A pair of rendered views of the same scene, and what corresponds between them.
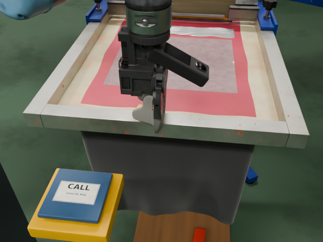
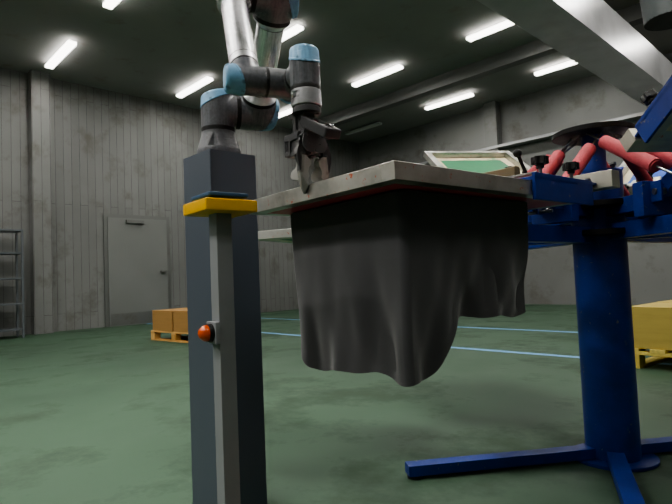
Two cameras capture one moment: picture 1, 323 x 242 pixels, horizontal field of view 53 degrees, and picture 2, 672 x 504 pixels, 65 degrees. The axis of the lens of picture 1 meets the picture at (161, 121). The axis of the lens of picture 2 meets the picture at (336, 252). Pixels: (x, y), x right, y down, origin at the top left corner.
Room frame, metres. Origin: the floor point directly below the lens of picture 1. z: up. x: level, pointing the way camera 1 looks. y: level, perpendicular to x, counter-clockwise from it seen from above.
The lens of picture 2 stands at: (-0.35, -0.92, 0.77)
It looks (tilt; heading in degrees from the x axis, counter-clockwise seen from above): 3 degrees up; 45
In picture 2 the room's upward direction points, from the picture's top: 2 degrees counter-clockwise
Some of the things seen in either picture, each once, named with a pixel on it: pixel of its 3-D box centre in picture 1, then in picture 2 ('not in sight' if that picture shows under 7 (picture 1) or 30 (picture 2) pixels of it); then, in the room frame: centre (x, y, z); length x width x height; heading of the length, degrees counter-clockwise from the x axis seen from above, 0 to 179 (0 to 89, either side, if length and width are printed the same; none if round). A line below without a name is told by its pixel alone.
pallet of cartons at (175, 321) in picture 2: not in sight; (196, 323); (3.46, 5.63, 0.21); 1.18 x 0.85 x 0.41; 88
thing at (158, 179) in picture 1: (165, 170); (345, 289); (0.60, -0.01, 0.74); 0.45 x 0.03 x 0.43; 83
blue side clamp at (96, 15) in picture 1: (105, 9); not in sight; (1.16, 0.20, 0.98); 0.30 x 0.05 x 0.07; 173
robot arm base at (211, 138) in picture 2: not in sight; (218, 143); (0.67, 0.64, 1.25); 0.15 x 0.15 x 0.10
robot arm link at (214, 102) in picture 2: not in sight; (219, 110); (0.67, 0.64, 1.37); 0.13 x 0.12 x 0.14; 154
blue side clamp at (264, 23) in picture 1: (261, 16); (557, 190); (1.09, -0.35, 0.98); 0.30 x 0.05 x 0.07; 173
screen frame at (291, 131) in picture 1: (176, 44); (421, 201); (0.89, -0.04, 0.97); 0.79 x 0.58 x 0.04; 173
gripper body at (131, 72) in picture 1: (145, 60); (305, 134); (0.52, 0.03, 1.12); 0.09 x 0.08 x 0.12; 83
